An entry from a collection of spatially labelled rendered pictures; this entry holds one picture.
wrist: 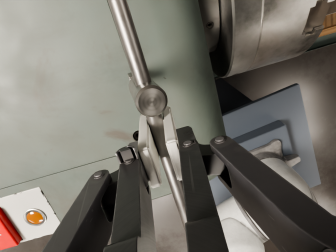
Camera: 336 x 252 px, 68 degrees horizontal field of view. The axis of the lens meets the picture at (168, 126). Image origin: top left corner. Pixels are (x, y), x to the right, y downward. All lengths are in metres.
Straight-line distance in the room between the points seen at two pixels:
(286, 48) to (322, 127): 1.68
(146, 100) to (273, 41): 0.24
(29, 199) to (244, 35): 0.34
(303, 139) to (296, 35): 0.68
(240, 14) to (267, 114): 0.63
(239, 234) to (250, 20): 0.56
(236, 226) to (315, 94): 1.34
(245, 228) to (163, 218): 1.37
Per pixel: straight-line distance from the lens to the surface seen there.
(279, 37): 0.37
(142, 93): 0.16
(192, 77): 0.29
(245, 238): 0.75
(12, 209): 0.40
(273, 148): 0.90
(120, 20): 0.18
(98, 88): 0.29
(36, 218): 0.39
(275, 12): 0.34
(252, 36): 0.34
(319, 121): 2.02
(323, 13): 0.39
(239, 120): 0.89
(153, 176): 0.16
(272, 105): 0.92
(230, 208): 0.78
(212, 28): 0.37
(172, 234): 2.20
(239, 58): 0.36
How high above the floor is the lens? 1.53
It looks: 68 degrees down
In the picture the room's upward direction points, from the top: 169 degrees clockwise
